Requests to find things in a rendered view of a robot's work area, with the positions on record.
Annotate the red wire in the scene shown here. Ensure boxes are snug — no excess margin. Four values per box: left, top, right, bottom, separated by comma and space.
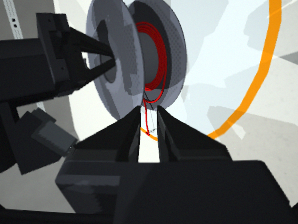
136, 22, 167, 106

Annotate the orange painted ring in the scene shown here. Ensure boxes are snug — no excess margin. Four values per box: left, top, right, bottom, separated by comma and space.
208, 0, 283, 139

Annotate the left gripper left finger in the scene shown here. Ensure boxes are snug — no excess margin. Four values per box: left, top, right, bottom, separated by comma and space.
63, 106, 141, 163

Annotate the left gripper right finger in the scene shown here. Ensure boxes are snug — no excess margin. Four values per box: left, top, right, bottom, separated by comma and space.
157, 105, 233, 162

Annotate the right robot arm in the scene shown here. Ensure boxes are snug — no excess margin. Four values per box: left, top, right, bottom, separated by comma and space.
0, 54, 78, 175

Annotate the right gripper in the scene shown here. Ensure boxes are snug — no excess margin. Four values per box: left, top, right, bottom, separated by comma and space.
0, 13, 116, 98

